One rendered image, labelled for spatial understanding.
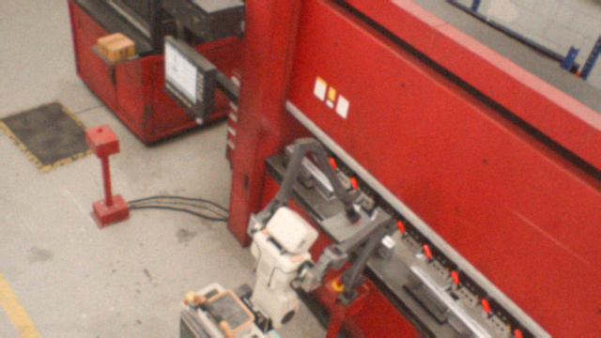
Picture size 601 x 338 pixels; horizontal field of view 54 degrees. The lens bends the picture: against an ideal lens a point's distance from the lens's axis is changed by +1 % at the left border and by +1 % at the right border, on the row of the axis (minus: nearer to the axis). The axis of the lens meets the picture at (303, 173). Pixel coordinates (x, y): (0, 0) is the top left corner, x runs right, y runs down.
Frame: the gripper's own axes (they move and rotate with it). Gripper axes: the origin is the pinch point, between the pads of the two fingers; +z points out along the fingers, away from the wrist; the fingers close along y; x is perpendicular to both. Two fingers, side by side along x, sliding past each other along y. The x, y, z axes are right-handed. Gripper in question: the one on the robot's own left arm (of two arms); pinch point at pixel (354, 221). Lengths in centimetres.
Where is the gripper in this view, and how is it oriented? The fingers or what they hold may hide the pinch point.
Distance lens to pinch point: 345.8
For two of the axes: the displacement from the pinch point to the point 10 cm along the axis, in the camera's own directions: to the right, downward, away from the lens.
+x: -7.8, 6.0, -1.7
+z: 2.4, 5.5, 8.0
